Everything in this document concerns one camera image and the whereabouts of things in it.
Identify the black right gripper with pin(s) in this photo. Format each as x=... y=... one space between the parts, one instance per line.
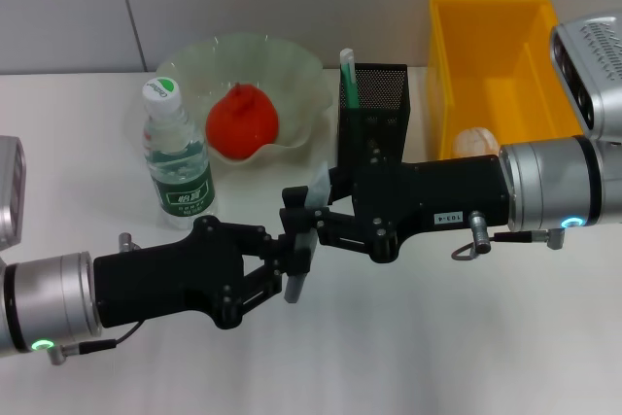
x=427 y=201

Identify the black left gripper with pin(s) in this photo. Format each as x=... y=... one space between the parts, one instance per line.
x=165 y=279

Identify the grey glitter marker pen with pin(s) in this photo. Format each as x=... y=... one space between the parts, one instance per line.
x=320 y=189

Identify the clear green-label water bottle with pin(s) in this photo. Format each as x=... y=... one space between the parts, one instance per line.
x=182 y=182

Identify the mint green pen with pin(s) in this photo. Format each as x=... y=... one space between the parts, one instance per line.
x=350 y=79

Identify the white paper ball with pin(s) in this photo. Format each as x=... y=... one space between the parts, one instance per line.
x=473 y=142

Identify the black mesh pen holder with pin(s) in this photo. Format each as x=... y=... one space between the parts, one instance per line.
x=374 y=94

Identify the translucent green fruit bowl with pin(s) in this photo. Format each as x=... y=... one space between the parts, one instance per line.
x=286 y=79

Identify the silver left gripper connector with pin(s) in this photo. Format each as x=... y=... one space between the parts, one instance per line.
x=127 y=241

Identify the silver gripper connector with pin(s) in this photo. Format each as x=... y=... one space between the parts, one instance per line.
x=473 y=235
x=127 y=241

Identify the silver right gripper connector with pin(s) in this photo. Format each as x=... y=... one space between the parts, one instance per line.
x=473 y=235

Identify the yellow plastic bin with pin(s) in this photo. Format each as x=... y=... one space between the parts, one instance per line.
x=486 y=45

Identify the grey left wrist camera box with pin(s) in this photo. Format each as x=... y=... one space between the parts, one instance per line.
x=12 y=191

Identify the dark right wrist camera box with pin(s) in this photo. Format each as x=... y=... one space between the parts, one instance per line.
x=593 y=75

